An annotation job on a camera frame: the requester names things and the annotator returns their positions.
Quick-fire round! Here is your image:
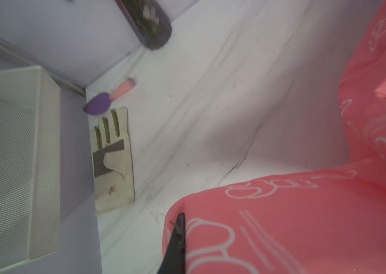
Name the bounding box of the beige green work glove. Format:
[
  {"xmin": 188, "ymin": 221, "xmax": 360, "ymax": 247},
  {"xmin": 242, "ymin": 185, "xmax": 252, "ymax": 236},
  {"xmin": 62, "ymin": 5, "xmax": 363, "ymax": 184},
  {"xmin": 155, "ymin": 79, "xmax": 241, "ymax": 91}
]
[{"xmin": 90, "ymin": 107, "xmax": 135, "ymax": 215}]

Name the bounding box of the pink hooded jacket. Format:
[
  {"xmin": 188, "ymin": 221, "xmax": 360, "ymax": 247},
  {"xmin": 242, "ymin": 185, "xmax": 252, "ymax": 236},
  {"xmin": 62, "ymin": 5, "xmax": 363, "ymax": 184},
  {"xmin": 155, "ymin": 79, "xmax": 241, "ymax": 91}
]
[{"xmin": 163, "ymin": 1, "xmax": 386, "ymax": 274}]

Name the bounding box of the white mesh lower shelf bin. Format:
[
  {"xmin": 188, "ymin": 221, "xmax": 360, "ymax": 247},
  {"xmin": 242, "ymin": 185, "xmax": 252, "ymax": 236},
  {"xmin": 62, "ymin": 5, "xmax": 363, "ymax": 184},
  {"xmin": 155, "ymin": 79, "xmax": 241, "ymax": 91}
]
[{"xmin": 0, "ymin": 66, "xmax": 60, "ymax": 274}]

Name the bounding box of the dark glass vase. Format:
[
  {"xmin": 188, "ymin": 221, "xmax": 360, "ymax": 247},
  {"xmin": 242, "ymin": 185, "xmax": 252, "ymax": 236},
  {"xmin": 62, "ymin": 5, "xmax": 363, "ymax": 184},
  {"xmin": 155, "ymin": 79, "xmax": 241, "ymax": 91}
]
[{"xmin": 115, "ymin": 0, "xmax": 172, "ymax": 50}]

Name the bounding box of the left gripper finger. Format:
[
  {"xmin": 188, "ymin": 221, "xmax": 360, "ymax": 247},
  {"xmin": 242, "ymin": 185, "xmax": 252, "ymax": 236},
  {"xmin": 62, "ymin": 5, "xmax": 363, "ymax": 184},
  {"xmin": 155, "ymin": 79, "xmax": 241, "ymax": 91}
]
[{"xmin": 157, "ymin": 213, "xmax": 186, "ymax": 274}]

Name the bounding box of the purple pink hairbrush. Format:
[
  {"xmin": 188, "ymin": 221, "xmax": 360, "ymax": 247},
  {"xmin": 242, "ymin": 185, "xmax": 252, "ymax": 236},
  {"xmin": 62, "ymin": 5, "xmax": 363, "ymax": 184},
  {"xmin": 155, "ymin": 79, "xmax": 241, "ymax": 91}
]
[{"xmin": 83, "ymin": 78, "xmax": 136, "ymax": 115}]

